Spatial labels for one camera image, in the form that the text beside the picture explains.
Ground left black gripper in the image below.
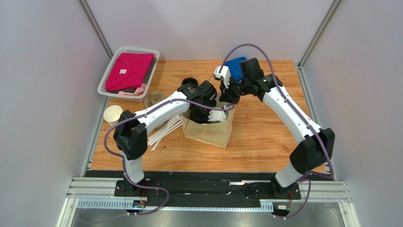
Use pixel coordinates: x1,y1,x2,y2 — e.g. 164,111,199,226
189,101,217,131

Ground beige paper bag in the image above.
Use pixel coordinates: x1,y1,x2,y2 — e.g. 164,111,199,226
178,80,235,149

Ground stack of black lids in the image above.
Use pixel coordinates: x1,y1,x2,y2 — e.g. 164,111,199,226
182,77,199,87

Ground cardboard cup carrier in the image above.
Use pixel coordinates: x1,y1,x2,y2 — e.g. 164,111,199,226
144,91,165,108

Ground stack of paper cups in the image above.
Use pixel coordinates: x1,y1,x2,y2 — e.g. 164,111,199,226
103,105,123,126

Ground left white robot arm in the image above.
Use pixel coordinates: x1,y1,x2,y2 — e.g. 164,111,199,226
113,81,220,185

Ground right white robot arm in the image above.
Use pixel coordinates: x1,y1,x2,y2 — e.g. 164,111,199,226
214,58,335,190

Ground blue folded cloth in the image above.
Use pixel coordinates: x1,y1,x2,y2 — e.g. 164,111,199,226
224,57,247,81

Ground white wrapped straw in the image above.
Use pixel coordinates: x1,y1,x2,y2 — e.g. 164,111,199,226
151,139,161,151
149,115,181,139
148,115,182,150
148,121,182,146

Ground white plastic basket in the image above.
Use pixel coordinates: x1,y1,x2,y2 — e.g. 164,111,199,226
97,47,160,103

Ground magenta folded cloth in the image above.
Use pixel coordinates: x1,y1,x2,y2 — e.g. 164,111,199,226
105,52,156,92

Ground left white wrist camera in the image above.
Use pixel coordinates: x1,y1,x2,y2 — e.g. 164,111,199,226
208,110,228,122

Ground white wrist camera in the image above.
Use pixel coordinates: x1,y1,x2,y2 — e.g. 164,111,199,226
208,110,228,122
213,66,231,88

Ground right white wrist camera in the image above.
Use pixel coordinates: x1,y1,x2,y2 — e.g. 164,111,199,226
213,66,231,88

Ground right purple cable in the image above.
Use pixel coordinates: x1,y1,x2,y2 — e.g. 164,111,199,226
219,43,335,220

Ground purple cable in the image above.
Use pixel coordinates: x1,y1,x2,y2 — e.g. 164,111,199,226
219,43,335,220
103,98,236,217

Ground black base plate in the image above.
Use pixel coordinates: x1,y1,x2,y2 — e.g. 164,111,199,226
114,171,301,208

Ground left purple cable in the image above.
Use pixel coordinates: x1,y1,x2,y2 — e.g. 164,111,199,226
103,98,236,217

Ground aluminium frame rail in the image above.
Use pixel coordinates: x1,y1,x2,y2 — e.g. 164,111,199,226
57,177,360,227

